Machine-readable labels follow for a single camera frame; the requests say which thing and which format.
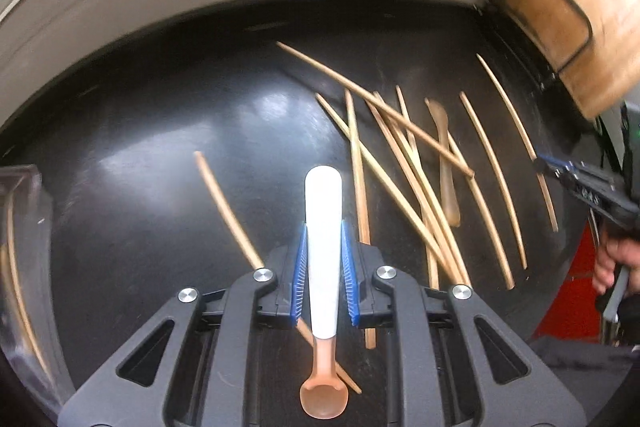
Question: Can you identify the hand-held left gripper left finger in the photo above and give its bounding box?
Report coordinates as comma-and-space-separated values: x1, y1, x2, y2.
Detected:
60, 222, 309, 427

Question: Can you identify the black cable loop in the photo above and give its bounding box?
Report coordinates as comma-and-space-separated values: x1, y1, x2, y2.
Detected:
500, 0, 596, 75

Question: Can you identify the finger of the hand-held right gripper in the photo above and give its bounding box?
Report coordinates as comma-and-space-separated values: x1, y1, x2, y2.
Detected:
539, 153, 576, 170
531, 158, 586, 194

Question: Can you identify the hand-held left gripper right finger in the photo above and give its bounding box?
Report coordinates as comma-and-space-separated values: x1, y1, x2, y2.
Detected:
341, 219, 588, 427

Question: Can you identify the person's dark clothing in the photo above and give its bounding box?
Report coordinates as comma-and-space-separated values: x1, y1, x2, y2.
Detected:
527, 337, 638, 413

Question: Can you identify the light wooden chopstick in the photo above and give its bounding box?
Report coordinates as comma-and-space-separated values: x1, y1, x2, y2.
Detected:
0, 242, 26, 348
194, 151, 362, 395
5, 192, 51, 378

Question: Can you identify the person's right hand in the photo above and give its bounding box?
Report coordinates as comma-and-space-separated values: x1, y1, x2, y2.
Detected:
592, 237, 640, 298

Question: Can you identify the white handled pink spoon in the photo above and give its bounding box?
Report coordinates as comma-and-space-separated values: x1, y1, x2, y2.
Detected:
299, 166, 349, 420

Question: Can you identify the red plastic object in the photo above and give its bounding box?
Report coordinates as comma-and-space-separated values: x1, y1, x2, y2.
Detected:
534, 234, 603, 343

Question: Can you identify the pile of chopsticks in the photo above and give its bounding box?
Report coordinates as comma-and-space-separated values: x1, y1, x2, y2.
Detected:
275, 41, 560, 350

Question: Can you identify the clear plastic container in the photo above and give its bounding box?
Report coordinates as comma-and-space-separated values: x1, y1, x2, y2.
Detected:
0, 163, 68, 413

